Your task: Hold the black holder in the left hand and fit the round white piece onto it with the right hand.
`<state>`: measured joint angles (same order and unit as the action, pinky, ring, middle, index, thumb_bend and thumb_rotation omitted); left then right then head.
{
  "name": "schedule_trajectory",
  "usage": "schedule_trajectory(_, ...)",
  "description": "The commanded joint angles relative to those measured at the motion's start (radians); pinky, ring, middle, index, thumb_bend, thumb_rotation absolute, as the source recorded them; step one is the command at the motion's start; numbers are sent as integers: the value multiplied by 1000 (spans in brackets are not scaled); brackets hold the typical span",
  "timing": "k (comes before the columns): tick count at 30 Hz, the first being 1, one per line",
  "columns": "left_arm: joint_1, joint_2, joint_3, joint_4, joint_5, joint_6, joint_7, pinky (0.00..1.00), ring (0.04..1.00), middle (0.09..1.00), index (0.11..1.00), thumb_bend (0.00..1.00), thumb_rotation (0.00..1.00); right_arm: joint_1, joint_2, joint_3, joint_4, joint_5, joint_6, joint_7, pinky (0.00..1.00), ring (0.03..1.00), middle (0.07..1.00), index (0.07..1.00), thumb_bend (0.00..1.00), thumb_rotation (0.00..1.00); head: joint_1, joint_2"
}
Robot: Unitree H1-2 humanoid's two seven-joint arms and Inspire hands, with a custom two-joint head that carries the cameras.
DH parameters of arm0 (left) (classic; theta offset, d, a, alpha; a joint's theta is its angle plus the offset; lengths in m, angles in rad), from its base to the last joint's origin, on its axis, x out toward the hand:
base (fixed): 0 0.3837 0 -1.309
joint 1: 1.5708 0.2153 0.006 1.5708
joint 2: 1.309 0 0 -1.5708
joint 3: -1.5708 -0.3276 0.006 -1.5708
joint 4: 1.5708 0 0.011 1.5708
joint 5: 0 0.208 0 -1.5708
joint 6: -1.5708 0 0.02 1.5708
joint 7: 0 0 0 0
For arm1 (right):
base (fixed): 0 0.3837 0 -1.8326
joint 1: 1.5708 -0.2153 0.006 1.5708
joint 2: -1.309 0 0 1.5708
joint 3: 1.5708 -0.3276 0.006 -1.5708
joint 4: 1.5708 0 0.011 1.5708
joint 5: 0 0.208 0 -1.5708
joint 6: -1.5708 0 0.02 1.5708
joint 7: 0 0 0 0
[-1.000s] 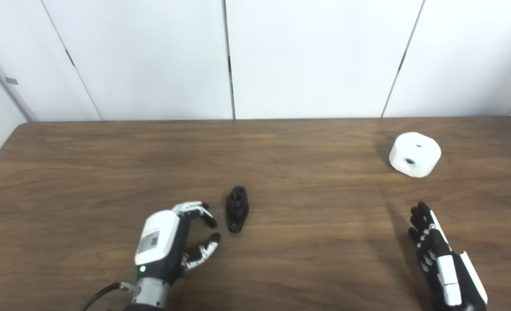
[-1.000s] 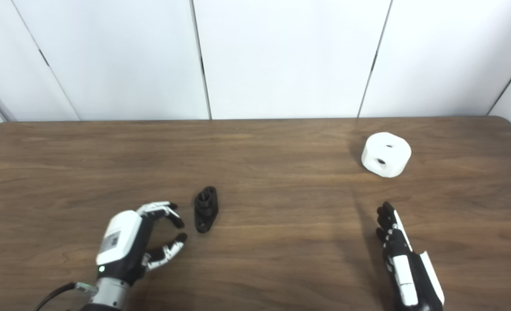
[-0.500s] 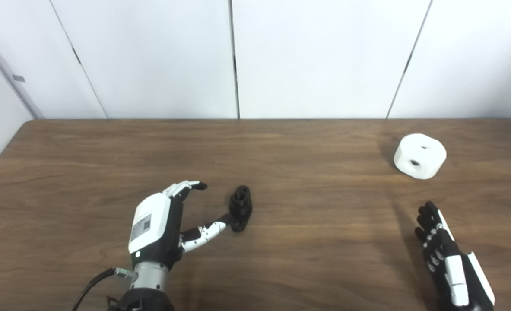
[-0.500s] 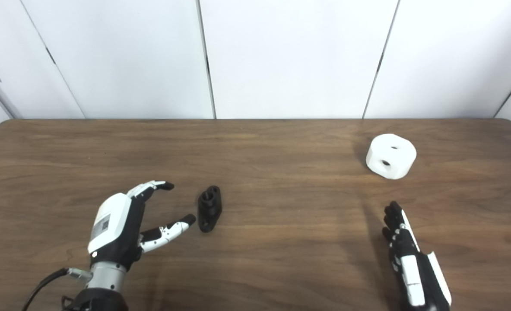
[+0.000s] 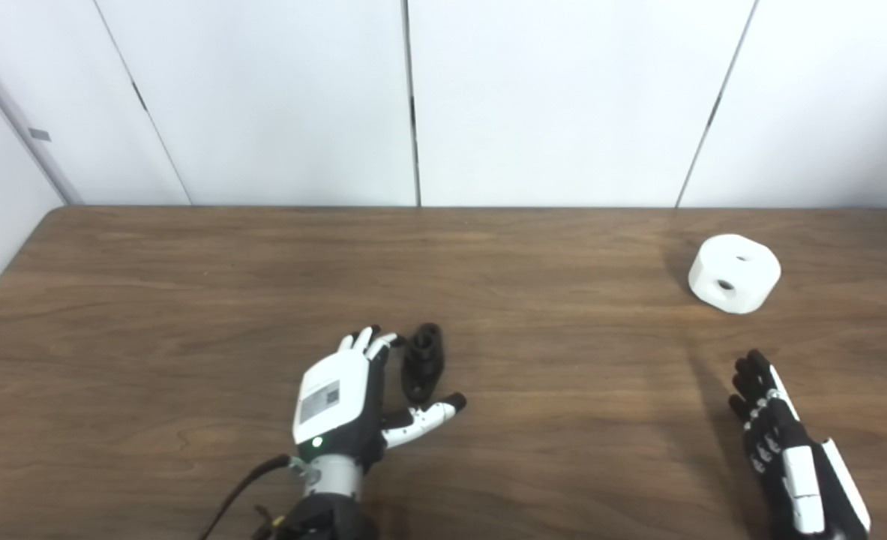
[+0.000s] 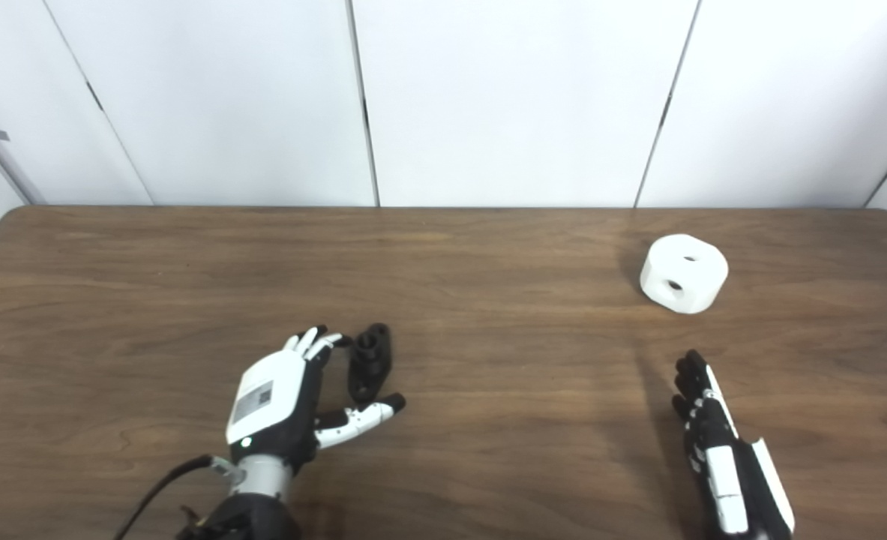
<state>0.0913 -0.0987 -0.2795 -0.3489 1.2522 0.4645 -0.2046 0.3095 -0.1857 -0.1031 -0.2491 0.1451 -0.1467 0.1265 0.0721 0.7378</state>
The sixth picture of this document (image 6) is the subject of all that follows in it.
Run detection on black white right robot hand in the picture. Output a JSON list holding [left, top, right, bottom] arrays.
[[672, 349, 796, 540]]

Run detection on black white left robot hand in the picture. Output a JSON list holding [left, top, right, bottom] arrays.
[[226, 325, 406, 470]]

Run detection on black plastic holder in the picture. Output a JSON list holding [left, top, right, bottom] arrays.
[[347, 323, 392, 402]]

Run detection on round white plastic piece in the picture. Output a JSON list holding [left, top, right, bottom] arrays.
[[640, 234, 730, 314]]

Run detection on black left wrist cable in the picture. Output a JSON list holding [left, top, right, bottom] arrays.
[[113, 454, 245, 540]]

